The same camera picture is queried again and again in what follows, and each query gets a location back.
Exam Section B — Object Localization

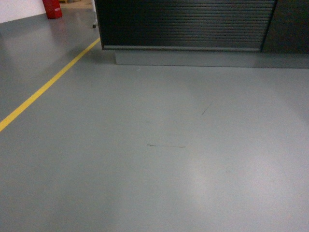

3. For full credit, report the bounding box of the black checkout counter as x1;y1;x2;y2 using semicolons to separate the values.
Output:
95;0;309;69

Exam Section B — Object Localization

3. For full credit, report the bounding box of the white caster leg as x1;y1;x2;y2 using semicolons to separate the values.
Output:
91;0;98;29

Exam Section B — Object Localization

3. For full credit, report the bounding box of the red fire extinguisher box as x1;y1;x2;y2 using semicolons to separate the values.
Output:
42;0;62;19

